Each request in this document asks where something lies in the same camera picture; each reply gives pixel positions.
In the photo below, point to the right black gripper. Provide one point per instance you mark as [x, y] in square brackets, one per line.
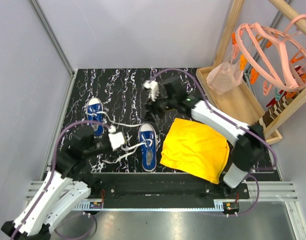
[151, 110]

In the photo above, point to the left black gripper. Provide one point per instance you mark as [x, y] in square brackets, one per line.
[106, 135]

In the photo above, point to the white shoelace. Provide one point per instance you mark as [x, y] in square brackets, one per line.
[130, 150]

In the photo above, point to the blue sneaker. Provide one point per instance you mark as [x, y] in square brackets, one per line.
[93, 112]
[147, 137]

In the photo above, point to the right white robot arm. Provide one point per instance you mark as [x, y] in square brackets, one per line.
[247, 140]

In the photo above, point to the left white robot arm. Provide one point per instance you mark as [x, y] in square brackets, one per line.
[64, 186]

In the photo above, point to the yellow folded cloth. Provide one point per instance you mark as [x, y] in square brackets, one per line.
[195, 148]

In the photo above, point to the black marble pattern mat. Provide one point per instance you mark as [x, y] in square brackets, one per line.
[123, 99]

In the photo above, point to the pink mesh bag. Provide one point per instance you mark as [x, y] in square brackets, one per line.
[225, 76]

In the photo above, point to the aluminium corner profile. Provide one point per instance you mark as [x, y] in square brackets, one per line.
[51, 35]

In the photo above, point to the brown striped cloth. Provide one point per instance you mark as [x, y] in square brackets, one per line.
[274, 111]

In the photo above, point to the pink round clothes hanger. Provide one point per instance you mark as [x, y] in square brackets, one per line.
[274, 55]

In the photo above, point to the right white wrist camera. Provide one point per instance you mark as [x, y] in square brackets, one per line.
[153, 88]

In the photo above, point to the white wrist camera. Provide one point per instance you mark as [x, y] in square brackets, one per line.
[153, 88]
[116, 140]

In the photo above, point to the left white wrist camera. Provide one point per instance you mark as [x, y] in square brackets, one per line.
[116, 140]

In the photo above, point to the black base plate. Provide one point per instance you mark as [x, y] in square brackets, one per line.
[168, 191]

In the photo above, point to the wooden rack frame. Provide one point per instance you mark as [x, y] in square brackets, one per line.
[240, 102]

